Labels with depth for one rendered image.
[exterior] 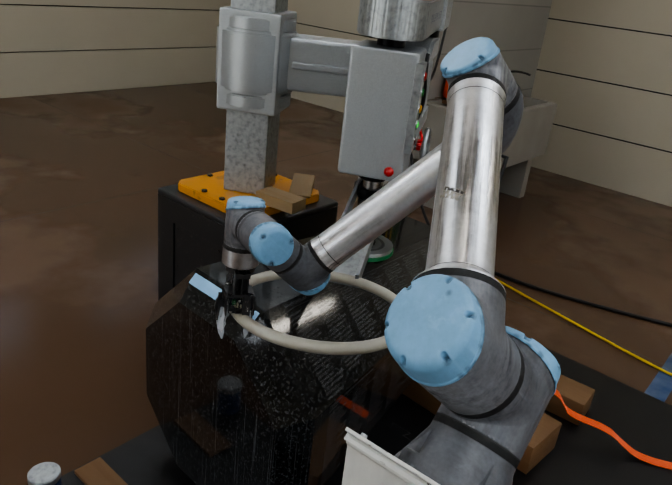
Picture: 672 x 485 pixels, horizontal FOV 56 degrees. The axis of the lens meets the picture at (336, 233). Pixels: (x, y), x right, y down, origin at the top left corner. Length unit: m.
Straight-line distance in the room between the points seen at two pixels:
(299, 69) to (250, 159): 0.45
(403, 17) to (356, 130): 0.38
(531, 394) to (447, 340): 0.22
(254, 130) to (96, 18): 5.88
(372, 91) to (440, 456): 1.30
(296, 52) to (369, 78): 0.72
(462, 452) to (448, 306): 0.24
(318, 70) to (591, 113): 4.50
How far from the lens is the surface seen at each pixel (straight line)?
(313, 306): 1.97
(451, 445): 1.04
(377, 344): 1.52
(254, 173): 2.83
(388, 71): 2.03
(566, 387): 3.11
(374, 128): 2.07
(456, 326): 0.89
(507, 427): 1.06
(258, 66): 2.65
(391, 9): 1.99
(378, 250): 2.25
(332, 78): 2.71
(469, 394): 0.96
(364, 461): 1.04
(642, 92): 6.70
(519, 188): 5.95
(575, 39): 6.88
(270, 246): 1.37
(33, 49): 8.19
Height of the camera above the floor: 1.76
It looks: 23 degrees down
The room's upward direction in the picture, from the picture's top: 7 degrees clockwise
